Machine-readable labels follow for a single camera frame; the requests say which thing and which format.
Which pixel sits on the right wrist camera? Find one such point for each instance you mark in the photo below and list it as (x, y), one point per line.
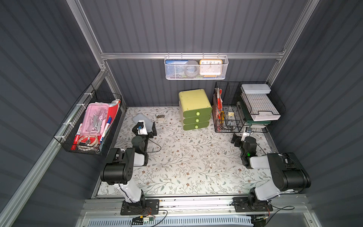
(246, 133)

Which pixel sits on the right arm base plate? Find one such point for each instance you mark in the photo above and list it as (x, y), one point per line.
(243, 204)

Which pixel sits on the yellow white clock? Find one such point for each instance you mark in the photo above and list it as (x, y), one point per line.
(211, 67)

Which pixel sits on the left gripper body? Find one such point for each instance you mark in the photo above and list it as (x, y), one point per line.
(136, 129)

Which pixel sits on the green yellow drawer cabinet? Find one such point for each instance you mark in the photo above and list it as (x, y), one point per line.
(195, 109)

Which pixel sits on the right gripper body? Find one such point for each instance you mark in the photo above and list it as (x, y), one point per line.
(237, 139)

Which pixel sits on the red scissors in organizer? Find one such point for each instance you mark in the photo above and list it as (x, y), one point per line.
(219, 103)

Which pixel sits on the blue box in basket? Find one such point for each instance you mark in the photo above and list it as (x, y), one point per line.
(175, 69)

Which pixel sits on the white grid paper tray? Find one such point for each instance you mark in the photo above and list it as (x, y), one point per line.
(258, 103)

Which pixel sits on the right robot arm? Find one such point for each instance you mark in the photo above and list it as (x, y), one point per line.
(288, 176)

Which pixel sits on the grey plastic lid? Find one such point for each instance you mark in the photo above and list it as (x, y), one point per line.
(140, 117)

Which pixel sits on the black wire side basket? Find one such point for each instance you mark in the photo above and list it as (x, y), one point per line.
(69, 135)

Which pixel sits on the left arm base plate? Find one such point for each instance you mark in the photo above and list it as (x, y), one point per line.
(147, 207)

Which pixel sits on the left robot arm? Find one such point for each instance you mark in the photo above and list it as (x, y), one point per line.
(119, 164)

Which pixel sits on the grey tape roll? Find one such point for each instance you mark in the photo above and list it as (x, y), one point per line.
(191, 69)

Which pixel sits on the black wire desk organizer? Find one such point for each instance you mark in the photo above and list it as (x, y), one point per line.
(240, 105)

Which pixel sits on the pink pencil case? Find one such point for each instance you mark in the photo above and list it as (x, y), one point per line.
(95, 119)

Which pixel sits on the white wire wall basket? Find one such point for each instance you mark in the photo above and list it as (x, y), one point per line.
(197, 58)

